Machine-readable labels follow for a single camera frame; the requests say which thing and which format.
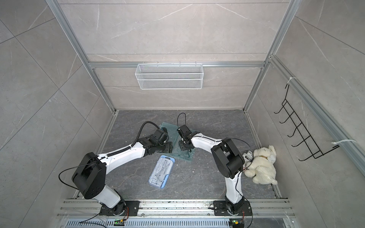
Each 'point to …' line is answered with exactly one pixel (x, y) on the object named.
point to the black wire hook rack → (316, 152)
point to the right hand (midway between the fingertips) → (185, 145)
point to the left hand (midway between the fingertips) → (170, 144)
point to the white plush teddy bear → (263, 167)
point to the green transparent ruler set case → (173, 137)
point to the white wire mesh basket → (169, 76)
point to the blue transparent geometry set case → (161, 171)
